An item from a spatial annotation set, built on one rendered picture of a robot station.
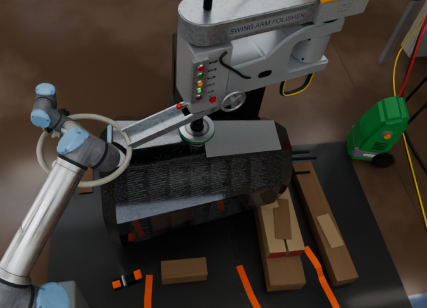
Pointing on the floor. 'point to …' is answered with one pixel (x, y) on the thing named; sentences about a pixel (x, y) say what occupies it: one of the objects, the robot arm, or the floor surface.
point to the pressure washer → (381, 129)
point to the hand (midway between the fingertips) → (55, 132)
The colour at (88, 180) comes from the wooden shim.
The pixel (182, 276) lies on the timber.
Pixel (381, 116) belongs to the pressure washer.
